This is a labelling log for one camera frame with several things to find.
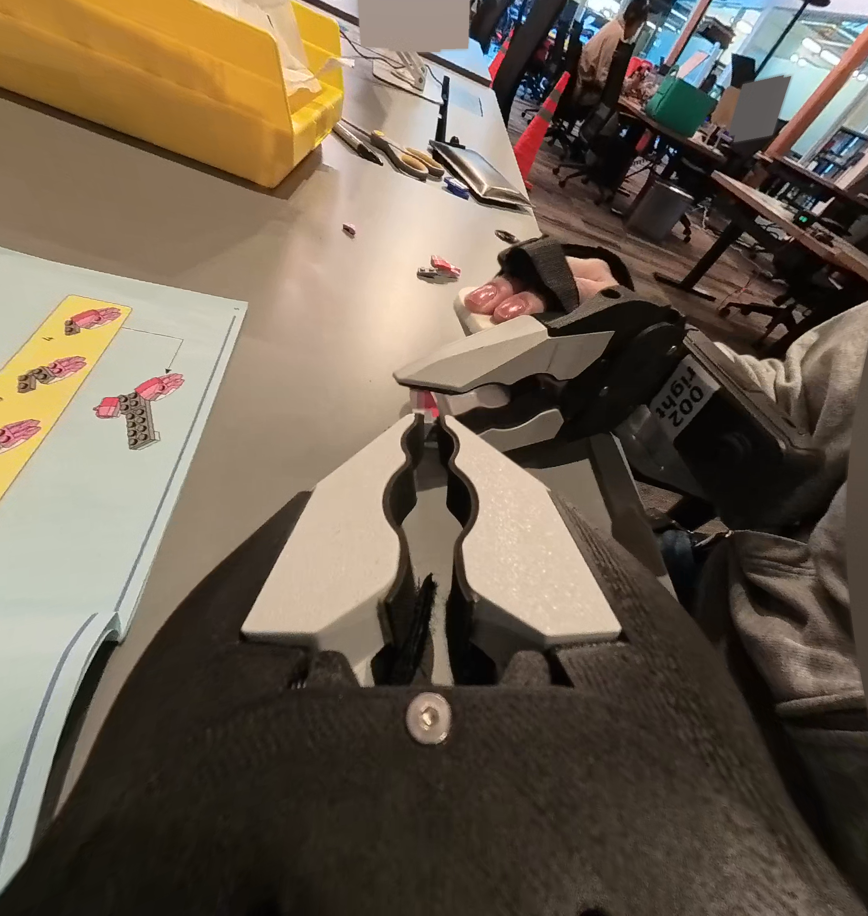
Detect open instruction booklet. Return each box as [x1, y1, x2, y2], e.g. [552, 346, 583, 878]
[0, 245, 249, 913]

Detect yellow plastic bin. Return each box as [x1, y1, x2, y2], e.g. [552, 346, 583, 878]
[0, 0, 345, 188]

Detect grey metallic pouch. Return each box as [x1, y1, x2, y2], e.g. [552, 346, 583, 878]
[430, 139, 536, 210]

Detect person's jeans leg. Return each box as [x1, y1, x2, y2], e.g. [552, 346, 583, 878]
[656, 526, 703, 598]

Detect person's right forearm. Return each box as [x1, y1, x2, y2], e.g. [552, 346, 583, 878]
[720, 293, 868, 466]

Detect scissors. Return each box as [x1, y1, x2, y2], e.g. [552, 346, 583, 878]
[369, 129, 447, 181]

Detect person's right hand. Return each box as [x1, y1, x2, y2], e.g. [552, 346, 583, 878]
[468, 254, 621, 324]

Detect orange traffic cone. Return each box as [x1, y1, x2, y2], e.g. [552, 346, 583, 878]
[512, 72, 572, 192]

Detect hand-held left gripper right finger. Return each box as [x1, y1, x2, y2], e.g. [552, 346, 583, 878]
[444, 416, 623, 681]

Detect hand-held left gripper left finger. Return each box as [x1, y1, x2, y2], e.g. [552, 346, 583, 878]
[241, 414, 419, 684]

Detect black upright stand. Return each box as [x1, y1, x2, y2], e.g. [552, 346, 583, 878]
[434, 75, 472, 149]

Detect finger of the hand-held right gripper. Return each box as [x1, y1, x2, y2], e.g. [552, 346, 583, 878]
[394, 317, 614, 392]
[434, 390, 564, 452]

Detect wooden table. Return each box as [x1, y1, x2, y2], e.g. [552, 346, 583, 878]
[713, 172, 868, 289]

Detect pile of white paper bags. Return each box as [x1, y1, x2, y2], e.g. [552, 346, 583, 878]
[230, 0, 356, 94]

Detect grey trash can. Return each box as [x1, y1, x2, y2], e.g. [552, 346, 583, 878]
[626, 179, 694, 242]

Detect green bag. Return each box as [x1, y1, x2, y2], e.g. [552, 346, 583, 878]
[645, 68, 719, 138]

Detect person's grey sweatshirt torso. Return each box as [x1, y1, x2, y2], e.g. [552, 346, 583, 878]
[691, 458, 868, 760]

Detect black marker pen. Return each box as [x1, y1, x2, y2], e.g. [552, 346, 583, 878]
[332, 118, 386, 168]

